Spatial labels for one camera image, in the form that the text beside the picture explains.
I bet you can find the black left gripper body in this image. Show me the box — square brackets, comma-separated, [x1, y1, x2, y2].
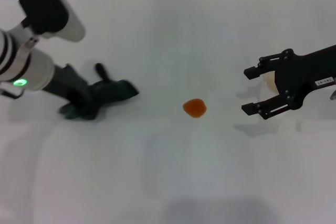
[41, 63, 93, 112]

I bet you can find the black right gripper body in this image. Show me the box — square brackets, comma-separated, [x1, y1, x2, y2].
[274, 44, 336, 111]

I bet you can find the small orange object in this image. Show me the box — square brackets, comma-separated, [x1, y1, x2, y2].
[182, 99, 208, 119]

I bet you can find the left gripper cable with connector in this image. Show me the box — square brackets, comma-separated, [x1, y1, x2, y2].
[0, 87, 25, 99]

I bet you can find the dark rag with loop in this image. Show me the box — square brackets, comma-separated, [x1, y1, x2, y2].
[59, 62, 140, 121]

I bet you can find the white plastic cup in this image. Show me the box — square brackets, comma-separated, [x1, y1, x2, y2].
[261, 70, 279, 95]

